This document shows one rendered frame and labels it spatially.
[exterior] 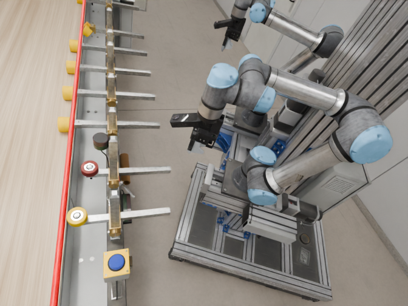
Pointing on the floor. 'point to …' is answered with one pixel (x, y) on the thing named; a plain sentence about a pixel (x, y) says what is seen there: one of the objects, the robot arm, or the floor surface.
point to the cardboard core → (124, 167)
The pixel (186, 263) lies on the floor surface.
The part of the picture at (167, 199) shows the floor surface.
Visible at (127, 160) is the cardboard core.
